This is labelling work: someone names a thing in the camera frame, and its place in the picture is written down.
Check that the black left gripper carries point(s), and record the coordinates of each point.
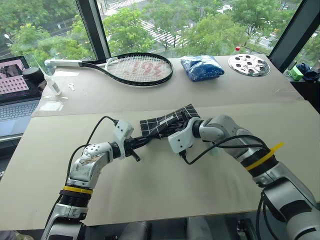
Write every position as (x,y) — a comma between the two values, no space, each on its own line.
(131,145)

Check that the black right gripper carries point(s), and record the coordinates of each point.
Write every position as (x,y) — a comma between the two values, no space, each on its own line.
(175,126)

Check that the black white grid pouch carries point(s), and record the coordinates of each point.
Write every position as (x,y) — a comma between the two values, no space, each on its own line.
(165,119)

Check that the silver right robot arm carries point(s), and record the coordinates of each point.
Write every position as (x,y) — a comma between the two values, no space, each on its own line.
(262,170)

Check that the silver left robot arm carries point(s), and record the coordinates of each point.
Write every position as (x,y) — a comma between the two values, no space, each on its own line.
(82,165)

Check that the blue plastic bag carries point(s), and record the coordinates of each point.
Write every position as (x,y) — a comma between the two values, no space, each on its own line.
(201,68)

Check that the black white tennis racket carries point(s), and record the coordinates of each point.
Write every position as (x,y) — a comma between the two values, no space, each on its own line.
(135,68)

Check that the small white key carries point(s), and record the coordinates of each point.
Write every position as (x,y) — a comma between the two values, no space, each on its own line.
(71,87)

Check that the round perforated metal plate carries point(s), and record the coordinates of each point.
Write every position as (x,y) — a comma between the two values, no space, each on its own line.
(249,64)

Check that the clear plastic sheet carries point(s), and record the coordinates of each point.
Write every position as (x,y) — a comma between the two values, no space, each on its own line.
(51,103)

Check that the clear plastic syringe tube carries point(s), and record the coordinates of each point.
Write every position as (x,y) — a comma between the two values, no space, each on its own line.
(51,83)

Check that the black round cap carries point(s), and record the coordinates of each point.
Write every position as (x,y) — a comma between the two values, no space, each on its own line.
(32,74)

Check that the small green box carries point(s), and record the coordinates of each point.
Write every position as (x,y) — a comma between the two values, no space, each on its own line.
(297,72)

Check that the open laptop computer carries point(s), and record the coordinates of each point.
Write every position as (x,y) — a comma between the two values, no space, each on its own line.
(15,92)

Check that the dark blue cloth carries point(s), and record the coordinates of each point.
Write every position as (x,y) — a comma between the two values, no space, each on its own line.
(309,72)

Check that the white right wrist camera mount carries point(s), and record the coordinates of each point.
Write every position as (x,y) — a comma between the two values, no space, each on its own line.
(181,140)

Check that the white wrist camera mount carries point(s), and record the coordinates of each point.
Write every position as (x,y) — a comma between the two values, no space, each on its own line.
(181,140)
(122,132)

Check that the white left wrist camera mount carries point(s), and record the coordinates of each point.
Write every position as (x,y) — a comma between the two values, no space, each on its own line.
(122,132)

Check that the black window frame post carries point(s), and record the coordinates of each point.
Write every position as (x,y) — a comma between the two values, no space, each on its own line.
(292,32)
(93,30)

